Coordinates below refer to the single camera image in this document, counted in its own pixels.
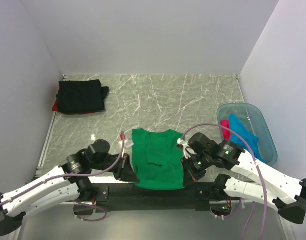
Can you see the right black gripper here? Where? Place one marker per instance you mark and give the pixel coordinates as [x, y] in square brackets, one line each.
[189, 170]

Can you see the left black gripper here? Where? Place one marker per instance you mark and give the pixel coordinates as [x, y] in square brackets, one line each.
[124, 171]

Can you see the green t shirt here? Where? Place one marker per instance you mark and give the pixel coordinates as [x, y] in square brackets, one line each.
[156, 160]

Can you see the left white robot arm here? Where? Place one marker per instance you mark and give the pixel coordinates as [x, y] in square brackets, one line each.
[69, 181]

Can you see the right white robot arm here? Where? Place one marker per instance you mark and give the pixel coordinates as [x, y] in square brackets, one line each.
[282, 193]

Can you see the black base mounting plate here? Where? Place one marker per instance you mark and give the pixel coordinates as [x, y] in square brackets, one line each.
[128, 197]

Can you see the pink t shirt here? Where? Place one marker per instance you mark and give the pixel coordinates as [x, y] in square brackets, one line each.
[226, 133]

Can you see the blue t shirt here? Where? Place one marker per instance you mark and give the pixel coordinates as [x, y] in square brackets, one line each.
[238, 127]

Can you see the clear blue plastic bin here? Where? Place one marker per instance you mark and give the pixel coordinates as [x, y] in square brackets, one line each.
[254, 121]

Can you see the folded black t shirt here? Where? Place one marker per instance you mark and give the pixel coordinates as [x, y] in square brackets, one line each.
[82, 97]

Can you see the folded red t shirt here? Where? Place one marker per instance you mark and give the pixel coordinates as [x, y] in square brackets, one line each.
[57, 106]

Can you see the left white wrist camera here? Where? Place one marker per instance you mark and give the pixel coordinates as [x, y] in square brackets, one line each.
[125, 142]

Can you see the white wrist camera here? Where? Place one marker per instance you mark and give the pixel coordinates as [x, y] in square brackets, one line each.
[125, 142]
[181, 144]

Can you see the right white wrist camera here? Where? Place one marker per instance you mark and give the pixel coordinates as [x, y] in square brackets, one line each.
[181, 144]

